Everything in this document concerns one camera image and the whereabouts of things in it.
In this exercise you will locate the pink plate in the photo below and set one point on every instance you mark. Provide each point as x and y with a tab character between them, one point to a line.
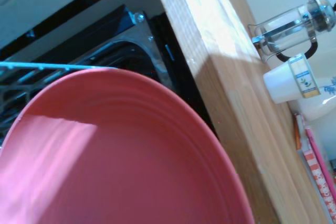
126	155

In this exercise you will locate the dishwasher with open door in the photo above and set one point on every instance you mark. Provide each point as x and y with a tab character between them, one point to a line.
168	58

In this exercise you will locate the pink printed box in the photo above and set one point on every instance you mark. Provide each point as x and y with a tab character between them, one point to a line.
324	155

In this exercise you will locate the glass french press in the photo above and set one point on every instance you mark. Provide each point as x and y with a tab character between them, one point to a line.
288	31

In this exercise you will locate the white vase with blue flowers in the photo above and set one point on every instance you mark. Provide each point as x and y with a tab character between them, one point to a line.
320	103

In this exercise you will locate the white cup with printed band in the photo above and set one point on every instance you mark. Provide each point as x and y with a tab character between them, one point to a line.
288	79

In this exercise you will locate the red gingham cloth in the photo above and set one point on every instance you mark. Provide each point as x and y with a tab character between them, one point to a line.
315	182

